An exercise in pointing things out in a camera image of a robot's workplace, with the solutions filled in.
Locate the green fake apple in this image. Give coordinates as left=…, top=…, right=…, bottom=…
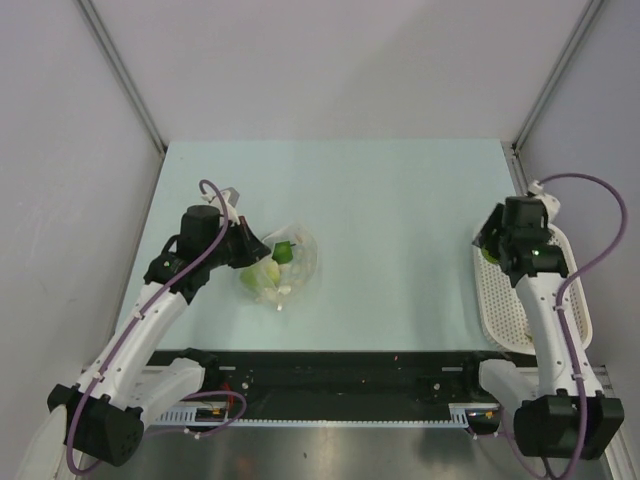
left=481, top=247, right=500, bottom=265

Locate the aluminium corner post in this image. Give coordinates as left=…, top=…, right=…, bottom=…
left=74, top=0, right=168, bottom=158
left=511, top=0, right=608, bottom=153

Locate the right aluminium corner post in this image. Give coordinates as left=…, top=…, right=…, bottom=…
left=511, top=0, right=608, bottom=153

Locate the white perforated plastic basket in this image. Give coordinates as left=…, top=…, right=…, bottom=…
left=472, top=246, right=593, bottom=355

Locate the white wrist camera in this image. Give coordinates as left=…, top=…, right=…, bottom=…
left=201, top=187, right=240, bottom=224
left=527, top=180, right=561, bottom=222

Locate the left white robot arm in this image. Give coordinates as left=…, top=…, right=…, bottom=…
left=47, top=197, right=271, bottom=466

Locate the white slotted cable duct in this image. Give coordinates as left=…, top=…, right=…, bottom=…
left=152, top=403, right=499, bottom=429

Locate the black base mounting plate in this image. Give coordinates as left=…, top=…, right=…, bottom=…
left=144, top=349, right=521, bottom=436

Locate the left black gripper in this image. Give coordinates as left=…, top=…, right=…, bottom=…
left=204, top=216, right=271, bottom=269

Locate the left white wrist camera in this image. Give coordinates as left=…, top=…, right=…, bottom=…
left=201, top=187, right=240, bottom=224

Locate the light green fake fruit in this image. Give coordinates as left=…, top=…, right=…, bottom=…
left=240, top=260, right=281, bottom=293

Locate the dark green fake pepper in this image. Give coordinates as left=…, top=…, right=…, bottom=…
left=272, top=240, right=296, bottom=265

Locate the left aluminium corner post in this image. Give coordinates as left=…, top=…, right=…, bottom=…
left=74, top=0, right=168, bottom=158

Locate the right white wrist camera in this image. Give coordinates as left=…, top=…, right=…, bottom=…
left=527, top=180, right=561, bottom=222

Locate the clear polka dot zip bag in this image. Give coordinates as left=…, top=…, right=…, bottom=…
left=238, top=223, right=318, bottom=311

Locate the aluminium frame rail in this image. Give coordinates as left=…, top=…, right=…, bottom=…
left=74, top=364, right=640, bottom=480

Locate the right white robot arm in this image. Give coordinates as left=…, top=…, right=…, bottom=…
left=461, top=195, right=624, bottom=460

